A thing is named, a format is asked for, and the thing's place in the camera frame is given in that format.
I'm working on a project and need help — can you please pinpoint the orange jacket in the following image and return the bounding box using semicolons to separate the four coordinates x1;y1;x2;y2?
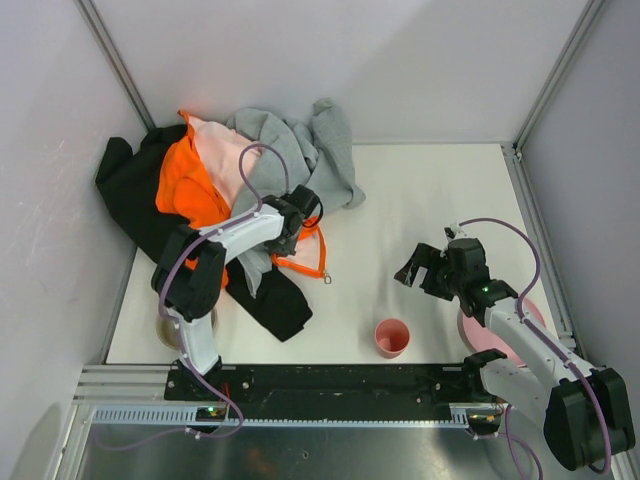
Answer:
155;110;328;279

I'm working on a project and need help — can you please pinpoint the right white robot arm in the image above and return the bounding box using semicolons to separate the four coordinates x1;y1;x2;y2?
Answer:
394;238;636;471

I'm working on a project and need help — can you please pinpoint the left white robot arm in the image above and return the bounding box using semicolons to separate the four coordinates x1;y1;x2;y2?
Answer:
151;185;323;376

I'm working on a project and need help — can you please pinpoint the pink cup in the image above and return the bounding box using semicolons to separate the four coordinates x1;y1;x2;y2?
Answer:
374;318;411;359

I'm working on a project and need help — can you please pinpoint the pink plate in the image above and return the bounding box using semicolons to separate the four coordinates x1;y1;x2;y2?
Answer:
456;309;526;367

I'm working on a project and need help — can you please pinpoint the grey sweatshirt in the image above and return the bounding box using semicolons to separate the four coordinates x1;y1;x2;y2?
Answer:
222;97;369;299

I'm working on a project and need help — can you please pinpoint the beige bowl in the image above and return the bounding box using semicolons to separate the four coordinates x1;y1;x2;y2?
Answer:
155;307;221;349

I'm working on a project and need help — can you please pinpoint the black garment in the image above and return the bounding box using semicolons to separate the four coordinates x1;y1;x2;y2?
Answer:
95;125;312;342

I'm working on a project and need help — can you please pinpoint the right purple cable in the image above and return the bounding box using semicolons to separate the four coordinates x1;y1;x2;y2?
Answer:
457;217;614;480

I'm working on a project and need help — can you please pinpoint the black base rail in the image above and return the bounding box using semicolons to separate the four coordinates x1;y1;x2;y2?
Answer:
164;362;501;421

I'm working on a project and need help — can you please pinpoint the grey slotted cable duct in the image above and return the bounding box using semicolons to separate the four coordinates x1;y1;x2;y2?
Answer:
92;403;503;428

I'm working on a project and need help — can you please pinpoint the right aluminium table rail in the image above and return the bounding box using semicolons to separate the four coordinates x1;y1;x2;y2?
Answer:
499;142;616;401

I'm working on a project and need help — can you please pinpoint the right aluminium frame post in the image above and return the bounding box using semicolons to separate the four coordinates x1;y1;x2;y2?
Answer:
512;0;610;152

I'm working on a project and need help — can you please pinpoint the aluminium frame post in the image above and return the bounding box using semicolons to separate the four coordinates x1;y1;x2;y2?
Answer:
512;0;610;152
73;0;156;131

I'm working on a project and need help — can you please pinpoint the left aluminium frame post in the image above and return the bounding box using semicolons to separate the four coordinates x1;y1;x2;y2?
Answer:
73;0;156;131

